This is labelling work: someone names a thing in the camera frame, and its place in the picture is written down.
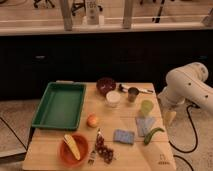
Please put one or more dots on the white round container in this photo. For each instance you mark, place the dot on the white round container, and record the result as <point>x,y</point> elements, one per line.
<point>112,98</point>

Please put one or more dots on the yellow corn cob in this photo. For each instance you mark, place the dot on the yellow corn cob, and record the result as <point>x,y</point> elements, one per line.
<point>69,140</point>

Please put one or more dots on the dark red bowl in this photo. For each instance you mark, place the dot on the dark red bowl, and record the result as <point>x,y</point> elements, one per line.
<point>105,84</point>

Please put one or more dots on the blue sponge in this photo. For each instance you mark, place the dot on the blue sponge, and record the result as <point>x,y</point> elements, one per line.
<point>126,137</point>

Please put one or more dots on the light blue cloth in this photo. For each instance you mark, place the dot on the light blue cloth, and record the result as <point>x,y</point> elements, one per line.
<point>144,125</point>

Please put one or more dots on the green plastic cup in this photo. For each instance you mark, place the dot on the green plastic cup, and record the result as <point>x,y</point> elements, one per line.
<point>146,107</point>

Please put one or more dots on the green plastic tray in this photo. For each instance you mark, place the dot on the green plastic tray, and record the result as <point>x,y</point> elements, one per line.
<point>60,107</point>

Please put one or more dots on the metal fork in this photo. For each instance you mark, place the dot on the metal fork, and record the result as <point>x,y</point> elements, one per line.
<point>92,155</point>

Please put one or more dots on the wooden post right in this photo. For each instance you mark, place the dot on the wooden post right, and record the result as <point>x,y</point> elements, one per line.
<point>127,15</point>

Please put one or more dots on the dark grape bunch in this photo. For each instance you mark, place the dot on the dark grape bunch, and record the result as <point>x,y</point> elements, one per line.
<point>103,150</point>

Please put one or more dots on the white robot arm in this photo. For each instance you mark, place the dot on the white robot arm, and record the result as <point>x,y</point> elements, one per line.
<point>186,82</point>

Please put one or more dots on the wooden post left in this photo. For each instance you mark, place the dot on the wooden post left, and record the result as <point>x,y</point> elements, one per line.
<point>66,14</point>

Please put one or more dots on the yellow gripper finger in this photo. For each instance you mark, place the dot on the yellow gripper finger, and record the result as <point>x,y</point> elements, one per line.
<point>169,117</point>

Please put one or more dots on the black handled utensil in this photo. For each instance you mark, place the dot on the black handled utensil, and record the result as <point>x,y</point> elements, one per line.
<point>125,88</point>

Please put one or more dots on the orange bowl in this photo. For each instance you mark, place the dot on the orange bowl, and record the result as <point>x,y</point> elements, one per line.
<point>67,157</point>

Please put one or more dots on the green chili pepper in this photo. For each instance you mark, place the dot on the green chili pepper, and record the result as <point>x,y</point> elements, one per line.
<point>148,137</point>

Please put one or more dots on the wooden post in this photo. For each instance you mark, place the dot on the wooden post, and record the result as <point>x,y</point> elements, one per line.
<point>127,15</point>
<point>66,14</point>

